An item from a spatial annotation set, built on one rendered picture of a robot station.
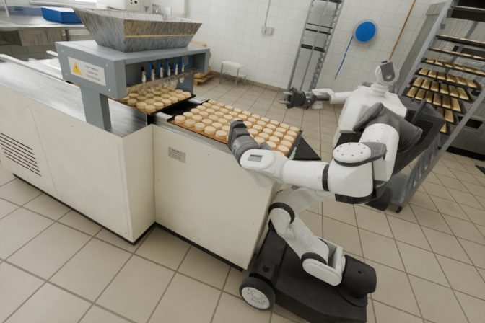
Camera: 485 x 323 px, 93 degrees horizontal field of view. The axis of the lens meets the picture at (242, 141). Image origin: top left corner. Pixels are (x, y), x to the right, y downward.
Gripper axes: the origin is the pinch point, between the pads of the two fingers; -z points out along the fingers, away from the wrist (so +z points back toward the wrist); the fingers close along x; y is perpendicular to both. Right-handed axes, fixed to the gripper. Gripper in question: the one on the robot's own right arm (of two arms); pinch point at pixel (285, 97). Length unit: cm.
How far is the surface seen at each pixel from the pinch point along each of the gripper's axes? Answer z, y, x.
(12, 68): -150, -78, -16
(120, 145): -87, 5, -24
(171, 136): -63, 2, -22
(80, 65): -99, -7, 9
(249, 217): -28, 37, -52
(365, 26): 286, -230, 50
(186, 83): -48, -51, -11
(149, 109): -73, -7, -11
